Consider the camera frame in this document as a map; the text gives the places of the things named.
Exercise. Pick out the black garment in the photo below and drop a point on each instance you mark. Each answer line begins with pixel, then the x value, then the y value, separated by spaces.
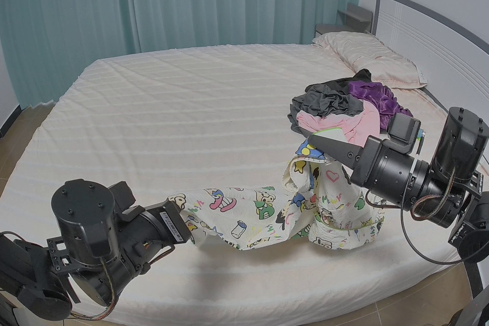
pixel 363 75

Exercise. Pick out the bed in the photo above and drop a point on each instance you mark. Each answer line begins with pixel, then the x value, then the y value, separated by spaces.
pixel 172 106

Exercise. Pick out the pink garment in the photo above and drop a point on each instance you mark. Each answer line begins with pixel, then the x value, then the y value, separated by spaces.
pixel 332 122

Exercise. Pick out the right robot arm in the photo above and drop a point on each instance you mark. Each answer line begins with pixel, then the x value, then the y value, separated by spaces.
pixel 462 141

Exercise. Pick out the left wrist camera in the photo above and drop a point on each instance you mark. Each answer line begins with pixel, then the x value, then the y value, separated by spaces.
pixel 124 194

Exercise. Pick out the grey bedside table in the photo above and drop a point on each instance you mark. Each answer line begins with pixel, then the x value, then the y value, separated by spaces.
pixel 355 17

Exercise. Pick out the purple garment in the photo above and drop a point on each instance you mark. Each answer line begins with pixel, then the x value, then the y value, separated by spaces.
pixel 366 93

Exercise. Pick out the dark grey garment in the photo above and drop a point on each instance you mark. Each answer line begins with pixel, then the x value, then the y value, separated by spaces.
pixel 324 99

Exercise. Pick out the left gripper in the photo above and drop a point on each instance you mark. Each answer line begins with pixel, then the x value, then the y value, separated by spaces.
pixel 160 229

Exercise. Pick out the cream pillow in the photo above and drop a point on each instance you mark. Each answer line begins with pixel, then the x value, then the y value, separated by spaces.
pixel 363 49

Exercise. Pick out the white printed pyjama top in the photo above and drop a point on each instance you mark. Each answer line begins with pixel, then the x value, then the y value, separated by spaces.
pixel 267 210

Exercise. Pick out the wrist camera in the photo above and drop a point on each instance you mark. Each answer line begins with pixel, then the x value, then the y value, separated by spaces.
pixel 124 194
pixel 403 131

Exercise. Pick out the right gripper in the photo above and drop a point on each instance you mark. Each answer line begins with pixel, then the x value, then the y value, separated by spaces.
pixel 389 171

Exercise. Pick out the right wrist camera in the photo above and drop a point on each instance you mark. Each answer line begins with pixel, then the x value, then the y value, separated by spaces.
pixel 403 131

